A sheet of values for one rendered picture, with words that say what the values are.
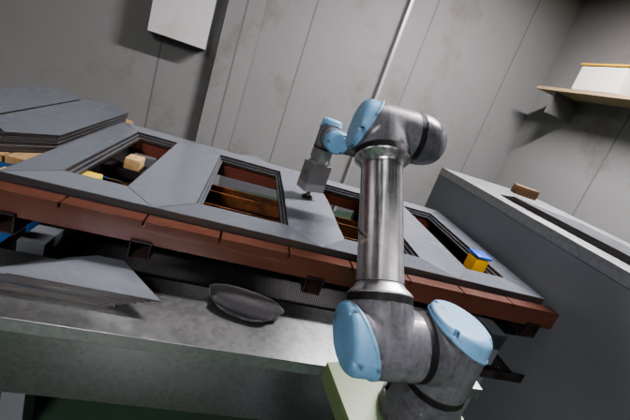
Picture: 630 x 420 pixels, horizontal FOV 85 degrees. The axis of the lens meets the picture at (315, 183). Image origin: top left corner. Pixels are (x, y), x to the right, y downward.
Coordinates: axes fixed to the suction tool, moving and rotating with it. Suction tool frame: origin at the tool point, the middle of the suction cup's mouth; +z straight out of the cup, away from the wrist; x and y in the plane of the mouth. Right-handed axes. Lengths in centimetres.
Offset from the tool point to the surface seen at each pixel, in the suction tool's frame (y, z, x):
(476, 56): -278, -127, -165
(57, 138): 78, 0, -29
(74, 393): 65, 52, 21
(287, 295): 7.2, 28.9, 17.9
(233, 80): -36, -22, -215
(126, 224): 61, 3, 19
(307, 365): 25, 16, 56
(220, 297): 40, 13, 35
